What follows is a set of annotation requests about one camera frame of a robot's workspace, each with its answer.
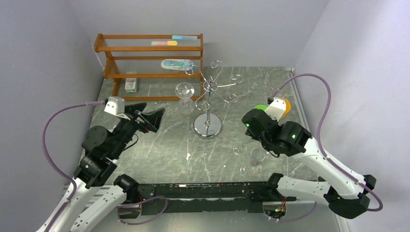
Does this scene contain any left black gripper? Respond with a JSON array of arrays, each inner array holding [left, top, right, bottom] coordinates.
[[110, 102, 166, 158]]

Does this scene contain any clear wine glass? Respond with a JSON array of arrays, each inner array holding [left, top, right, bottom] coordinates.
[[240, 164, 257, 178], [250, 148, 266, 166], [175, 82, 195, 116], [233, 143, 248, 156]]

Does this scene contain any green plastic wine glass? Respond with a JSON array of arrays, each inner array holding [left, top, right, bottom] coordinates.
[[254, 104, 268, 111]]

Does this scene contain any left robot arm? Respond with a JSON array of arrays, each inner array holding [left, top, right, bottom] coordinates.
[[40, 97, 165, 232]]

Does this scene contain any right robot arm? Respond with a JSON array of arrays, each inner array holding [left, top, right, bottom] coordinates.
[[241, 109, 376, 219]]

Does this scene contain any chrome wine glass rack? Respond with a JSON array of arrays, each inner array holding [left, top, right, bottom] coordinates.
[[193, 60, 244, 140]]

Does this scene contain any clear wine glass front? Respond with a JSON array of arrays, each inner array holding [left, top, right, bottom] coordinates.
[[240, 164, 257, 178]]

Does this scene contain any orange plastic wine glass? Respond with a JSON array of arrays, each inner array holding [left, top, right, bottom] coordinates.
[[281, 98, 291, 118]]

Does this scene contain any small white box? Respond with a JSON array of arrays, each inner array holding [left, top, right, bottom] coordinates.
[[124, 78, 138, 93]]

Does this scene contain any orange wooden shelf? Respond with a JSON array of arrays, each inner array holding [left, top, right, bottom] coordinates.
[[93, 33, 204, 101]]

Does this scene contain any blue toothbrush package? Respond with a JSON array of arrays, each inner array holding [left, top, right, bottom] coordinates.
[[161, 59, 194, 71]]

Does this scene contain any pink yellow case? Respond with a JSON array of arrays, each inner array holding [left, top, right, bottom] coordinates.
[[151, 41, 178, 46]]

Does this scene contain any blue case top shelf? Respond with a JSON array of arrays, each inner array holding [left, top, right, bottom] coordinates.
[[172, 35, 198, 41]]

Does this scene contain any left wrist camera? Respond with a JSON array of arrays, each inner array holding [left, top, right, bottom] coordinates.
[[104, 96, 125, 116]]

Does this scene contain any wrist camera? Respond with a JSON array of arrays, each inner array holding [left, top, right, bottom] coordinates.
[[104, 96, 125, 116], [264, 97, 286, 121]]

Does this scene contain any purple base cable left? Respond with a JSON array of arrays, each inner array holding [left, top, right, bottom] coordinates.
[[117, 191, 170, 225]]

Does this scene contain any black base frame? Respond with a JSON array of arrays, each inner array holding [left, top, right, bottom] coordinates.
[[114, 175, 296, 216]]

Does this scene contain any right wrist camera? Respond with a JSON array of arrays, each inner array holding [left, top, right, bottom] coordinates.
[[264, 97, 286, 121]]

